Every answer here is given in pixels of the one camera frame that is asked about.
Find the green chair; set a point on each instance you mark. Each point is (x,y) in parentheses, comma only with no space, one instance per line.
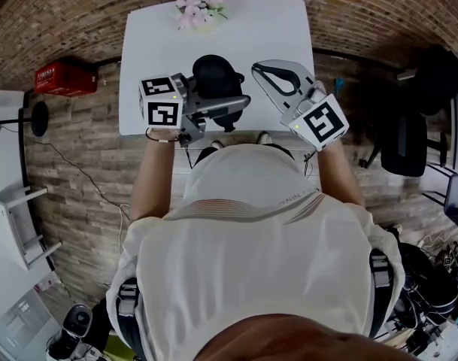
(117,352)

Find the grey round bin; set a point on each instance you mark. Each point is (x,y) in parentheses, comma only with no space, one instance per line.
(76,322)

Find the white table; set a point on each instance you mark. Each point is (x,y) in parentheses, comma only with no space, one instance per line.
(157,43)

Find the pink flower bouquet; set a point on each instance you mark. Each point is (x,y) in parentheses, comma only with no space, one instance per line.
(200,8)

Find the small teal object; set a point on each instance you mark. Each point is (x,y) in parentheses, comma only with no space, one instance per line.
(338,85)

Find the red box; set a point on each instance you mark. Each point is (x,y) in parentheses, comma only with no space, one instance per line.
(67,78)

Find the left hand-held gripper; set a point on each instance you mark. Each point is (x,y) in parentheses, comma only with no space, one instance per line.
(162,113)

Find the black office chair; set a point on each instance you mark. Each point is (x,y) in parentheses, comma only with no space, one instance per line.
(403,149)

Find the person's right forearm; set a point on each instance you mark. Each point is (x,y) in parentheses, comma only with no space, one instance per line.
(337,179)

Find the white cabinet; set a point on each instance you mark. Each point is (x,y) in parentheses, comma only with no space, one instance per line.
(14,325)

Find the person's white shoe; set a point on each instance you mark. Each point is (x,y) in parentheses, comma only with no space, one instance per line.
(264,137)
(217,145)

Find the person's left white shoe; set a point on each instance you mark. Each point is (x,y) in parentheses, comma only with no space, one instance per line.
(217,145)

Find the person's white shirt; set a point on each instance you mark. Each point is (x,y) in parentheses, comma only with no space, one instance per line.
(232,276)

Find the white shelf frame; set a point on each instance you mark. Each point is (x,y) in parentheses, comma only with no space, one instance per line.
(18,224)

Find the black standing fan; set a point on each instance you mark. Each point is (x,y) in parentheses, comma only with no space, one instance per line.
(40,119)

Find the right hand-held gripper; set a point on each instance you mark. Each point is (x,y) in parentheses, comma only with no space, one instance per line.
(322,122)

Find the person's right white shoe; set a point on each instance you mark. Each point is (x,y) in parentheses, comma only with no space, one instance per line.
(264,137)

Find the black sofa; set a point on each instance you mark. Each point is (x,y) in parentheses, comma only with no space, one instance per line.
(435,81)

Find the person's black shorts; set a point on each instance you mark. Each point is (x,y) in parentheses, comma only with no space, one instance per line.
(202,155)

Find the person's left forearm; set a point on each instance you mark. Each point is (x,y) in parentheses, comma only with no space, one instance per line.
(153,179)

